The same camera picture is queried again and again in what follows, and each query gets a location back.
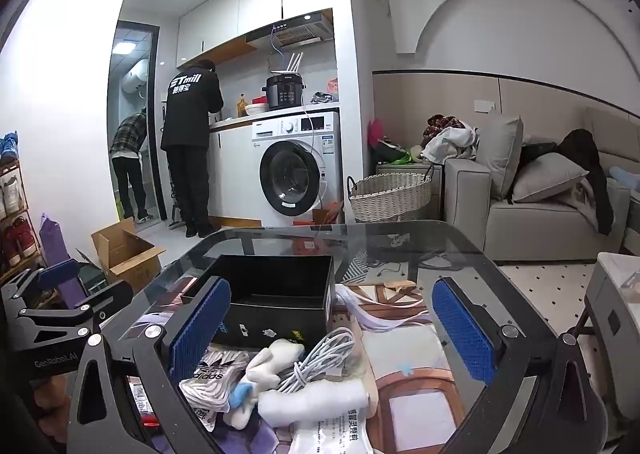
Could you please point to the white water heater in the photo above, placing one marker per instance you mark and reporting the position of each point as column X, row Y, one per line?
column 135, row 83

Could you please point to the pile of clothes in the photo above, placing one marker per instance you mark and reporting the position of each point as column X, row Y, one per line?
column 450, row 138

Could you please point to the black cardboard box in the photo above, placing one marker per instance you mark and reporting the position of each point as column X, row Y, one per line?
column 260, row 279

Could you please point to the dark jacket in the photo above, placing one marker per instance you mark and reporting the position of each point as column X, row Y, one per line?
column 585, row 148

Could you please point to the steel range hood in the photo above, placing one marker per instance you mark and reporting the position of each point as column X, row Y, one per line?
column 300, row 33

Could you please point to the white router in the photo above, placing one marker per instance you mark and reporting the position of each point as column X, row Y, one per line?
column 287, row 69

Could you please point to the white printed packet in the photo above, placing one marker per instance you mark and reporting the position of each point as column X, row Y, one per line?
column 340, row 434

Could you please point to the tall grey cushion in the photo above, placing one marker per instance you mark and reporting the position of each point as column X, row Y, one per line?
column 500, row 153

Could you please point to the white wall socket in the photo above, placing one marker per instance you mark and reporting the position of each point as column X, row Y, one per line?
column 483, row 105

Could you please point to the white counter cabinet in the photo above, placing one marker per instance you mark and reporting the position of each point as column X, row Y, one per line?
column 232, row 173

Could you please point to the pink plastic bag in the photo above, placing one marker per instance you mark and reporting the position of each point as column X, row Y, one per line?
column 332, row 85

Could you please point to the grey side table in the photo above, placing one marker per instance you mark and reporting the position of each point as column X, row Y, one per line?
column 615, row 324

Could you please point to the brown bottle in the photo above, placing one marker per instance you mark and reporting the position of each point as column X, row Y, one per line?
column 241, row 106

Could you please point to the pink fan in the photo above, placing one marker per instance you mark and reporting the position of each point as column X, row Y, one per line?
column 376, row 131

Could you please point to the purple yoga mat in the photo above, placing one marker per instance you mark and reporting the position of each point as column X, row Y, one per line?
column 52, row 244

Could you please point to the black pressure cooker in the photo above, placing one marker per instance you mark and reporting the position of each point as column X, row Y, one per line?
column 285, row 91

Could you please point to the white washing machine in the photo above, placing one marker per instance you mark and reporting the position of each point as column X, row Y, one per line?
column 295, row 173

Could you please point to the grey sofa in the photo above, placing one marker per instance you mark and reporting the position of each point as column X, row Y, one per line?
column 525, row 234

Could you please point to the printed table mat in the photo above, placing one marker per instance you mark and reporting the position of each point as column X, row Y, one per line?
column 425, row 384

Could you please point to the wicker basket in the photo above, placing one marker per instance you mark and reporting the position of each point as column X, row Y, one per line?
column 390, row 196

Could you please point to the red and white bowl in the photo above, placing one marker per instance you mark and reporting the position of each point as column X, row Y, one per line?
column 256, row 107

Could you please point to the dark green box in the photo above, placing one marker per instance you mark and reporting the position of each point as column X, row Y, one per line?
column 90, row 279

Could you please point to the light blue cloth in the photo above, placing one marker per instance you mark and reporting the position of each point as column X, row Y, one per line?
column 625, row 178

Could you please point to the white side cabinet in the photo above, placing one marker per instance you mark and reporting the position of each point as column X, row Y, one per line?
column 430, row 171

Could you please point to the striped socks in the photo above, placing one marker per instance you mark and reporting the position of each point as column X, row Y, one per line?
column 215, row 374

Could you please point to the green bag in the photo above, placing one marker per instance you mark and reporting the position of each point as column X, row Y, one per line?
column 407, row 156

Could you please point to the brown cardboard piece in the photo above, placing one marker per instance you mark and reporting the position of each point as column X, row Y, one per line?
column 327, row 214

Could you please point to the white plush toy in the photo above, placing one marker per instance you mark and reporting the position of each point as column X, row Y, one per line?
column 270, row 364

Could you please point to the grey crumpled cloth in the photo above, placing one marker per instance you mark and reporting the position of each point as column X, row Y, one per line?
column 324, row 97

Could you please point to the wooden shoe rack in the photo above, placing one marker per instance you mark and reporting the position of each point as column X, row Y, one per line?
column 25, row 214

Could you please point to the flat grey cushion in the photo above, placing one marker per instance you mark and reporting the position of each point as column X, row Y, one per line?
column 550, row 178

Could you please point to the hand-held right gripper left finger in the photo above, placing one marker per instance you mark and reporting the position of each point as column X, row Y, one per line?
column 200, row 329

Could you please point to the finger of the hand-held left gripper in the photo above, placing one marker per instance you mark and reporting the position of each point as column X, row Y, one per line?
column 57, row 271
column 107, row 296

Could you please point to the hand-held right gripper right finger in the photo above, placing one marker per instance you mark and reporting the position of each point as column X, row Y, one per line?
column 462, row 334

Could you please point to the brown cardboard box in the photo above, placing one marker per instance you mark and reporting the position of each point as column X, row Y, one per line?
column 130, row 259

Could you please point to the red box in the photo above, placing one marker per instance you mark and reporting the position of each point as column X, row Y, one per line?
column 306, row 244

